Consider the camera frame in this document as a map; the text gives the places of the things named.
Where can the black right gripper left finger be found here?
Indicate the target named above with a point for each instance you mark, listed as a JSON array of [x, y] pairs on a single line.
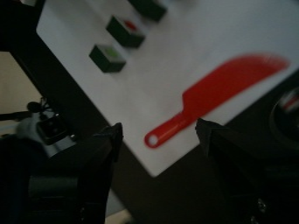
[[94, 175]]

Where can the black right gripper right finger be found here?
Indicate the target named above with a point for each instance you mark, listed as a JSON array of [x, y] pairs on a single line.
[[240, 169]]

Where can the red-centre toy sushi piece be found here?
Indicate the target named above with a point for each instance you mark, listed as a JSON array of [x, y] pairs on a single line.
[[123, 36]]

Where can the green-centre toy sushi piece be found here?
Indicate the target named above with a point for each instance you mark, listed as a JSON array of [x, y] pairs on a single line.
[[104, 62]]

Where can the black-wrapped toy sushi piece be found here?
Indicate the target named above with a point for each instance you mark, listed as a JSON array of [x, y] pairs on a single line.
[[150, 8]]

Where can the white cutting board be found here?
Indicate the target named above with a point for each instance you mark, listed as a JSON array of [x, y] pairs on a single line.
[[175, 58]]

